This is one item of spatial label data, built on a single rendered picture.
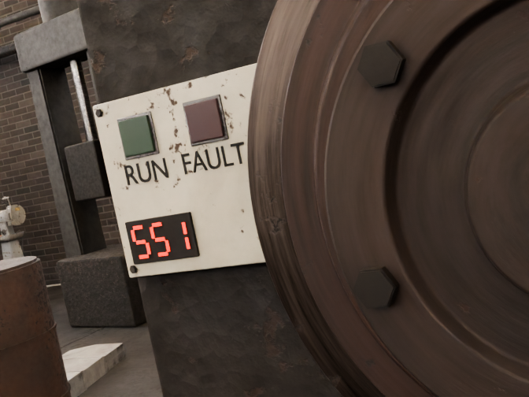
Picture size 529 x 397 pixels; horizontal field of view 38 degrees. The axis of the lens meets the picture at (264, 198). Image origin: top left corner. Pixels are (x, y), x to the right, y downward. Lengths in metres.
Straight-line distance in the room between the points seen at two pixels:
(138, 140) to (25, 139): 8.53
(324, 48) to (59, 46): 5.68
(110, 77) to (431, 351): 0.49
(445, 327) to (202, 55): 0.41
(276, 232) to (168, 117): 0.24
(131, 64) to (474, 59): 0.45
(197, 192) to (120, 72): 0.15
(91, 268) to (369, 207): 5.67
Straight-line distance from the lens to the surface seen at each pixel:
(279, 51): 0.54
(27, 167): 9.32
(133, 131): 0.76
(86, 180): 6.16
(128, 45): 0.79
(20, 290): 3.22
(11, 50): 8.91
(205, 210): 0.73
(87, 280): 6.14
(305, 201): 0.52
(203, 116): 0.72
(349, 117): 0.43
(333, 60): 0.49
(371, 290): 0.43
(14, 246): 9.18
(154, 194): 0.76
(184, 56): 0.76
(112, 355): 4.90
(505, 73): 0.41
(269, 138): 0.54
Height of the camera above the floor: 1.17
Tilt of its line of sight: 4 degrees down
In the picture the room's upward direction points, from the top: 12 degrees counter-clockwise
